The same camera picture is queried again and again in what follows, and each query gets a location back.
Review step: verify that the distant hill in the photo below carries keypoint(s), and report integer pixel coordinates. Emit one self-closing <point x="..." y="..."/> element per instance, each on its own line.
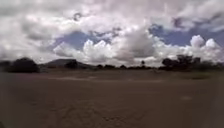
<point x="60" y="62"/>

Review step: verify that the dark tree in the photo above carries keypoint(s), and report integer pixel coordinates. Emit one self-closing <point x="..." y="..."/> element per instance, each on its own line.
<point x="23" y="65"/>

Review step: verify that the dark asphalt road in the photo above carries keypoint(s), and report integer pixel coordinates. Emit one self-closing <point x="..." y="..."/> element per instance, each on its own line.
<point x="110" y="103"/>

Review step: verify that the group of dark trees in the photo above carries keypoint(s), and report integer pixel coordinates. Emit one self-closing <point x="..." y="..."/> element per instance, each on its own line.
<point x="181" y="62"/>

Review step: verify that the distant row of trees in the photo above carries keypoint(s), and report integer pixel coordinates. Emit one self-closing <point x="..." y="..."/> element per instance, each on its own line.
<point x="108" y="67"/>

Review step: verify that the tall lone tree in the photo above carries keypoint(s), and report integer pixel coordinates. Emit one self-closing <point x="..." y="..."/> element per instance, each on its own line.
<point x="142" y="62"/>

